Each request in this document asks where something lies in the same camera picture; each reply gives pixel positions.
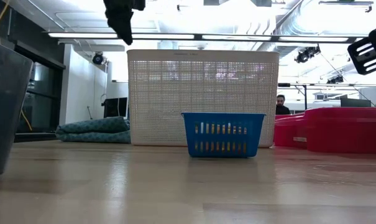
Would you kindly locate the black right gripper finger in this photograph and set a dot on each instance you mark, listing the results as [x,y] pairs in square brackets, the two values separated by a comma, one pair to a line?
[369,51]

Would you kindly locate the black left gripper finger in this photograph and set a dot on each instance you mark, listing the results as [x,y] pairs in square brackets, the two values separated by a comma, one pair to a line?
[121,21]

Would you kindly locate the blue patterned gown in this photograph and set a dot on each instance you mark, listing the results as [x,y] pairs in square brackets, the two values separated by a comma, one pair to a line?
[94,129]

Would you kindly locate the large white plastic basket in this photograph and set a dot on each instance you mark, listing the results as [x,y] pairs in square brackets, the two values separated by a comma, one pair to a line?
[175,102]

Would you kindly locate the small blue plastic basket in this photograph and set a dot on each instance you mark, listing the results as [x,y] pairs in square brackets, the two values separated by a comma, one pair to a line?
[187,137]

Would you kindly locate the grey translucent plastic bin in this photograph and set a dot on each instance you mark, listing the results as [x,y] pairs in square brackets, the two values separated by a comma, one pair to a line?
[7,118]

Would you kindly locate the black ceiling spotlight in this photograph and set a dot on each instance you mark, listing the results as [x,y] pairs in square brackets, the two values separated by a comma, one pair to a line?
[98,58]
[307,53]
[335,79]

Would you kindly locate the dark computer monitor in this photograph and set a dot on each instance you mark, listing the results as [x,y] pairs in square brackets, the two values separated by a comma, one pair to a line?
[355,102]

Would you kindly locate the red first aid kit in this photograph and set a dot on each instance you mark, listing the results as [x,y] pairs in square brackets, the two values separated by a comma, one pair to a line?
[340,130]

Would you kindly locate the black screen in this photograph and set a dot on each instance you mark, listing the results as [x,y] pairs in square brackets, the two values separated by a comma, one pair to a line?
[114,107]

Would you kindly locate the long ceiling light strip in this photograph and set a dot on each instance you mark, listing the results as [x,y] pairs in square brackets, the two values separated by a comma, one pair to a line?
[237,38]

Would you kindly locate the person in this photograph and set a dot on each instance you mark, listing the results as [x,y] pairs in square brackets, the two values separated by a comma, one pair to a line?
[281,107]

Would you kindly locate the dark glass door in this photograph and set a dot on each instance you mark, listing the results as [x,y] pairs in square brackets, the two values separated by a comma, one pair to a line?
[44,93]

